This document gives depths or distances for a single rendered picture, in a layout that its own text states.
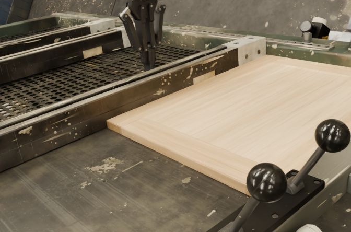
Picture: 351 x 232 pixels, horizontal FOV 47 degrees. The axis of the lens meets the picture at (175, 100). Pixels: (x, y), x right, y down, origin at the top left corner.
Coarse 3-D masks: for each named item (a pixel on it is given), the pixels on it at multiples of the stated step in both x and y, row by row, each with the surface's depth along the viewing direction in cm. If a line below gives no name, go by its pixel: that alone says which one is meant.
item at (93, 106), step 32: (192, 64) 101; (224, 64) 109; (96, 96) 86; (128, 96) 90; (160, 96) 96; (0, 128) 76; (32, 128) 76; (64, 128) 81; (96, 128) 86; (0, 160) 73
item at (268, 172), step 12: (252, 168) 38; (264, 168) 37; (276, 168) 37; (252, 180) 37; (264, 180) 36; (276, 180) 36; (252, 192) 37; (264, 192) 36; (276, 192) 36; (252, 204) 40; (240, 216) 42; (228, 228) 45; (240, 228) 43
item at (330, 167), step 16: (320, 160) 59; (336, 160) 59; (320, 176) 56; (336, 176) 55; (320, 192) 52; (336, 192) 56; (304, 208) 50; (320, 208) 53; (288, 224) 48; (304, 224) 51
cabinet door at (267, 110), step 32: (256, 64) 112; (288, 64) 109; (320, 64) 106; (192, 96) 95; (224, 96) 93; (256, 96) 91; (288, 96) 89; (320, 96) 88; (128, 128) 82; (160, 128) 80; (192, 128) 79; (224, 128) 78; (256, 128) 76; (288, 128) 75; (192, 160) 68; (224, 160) 66; (256, 160) 66; (288, 160) 64
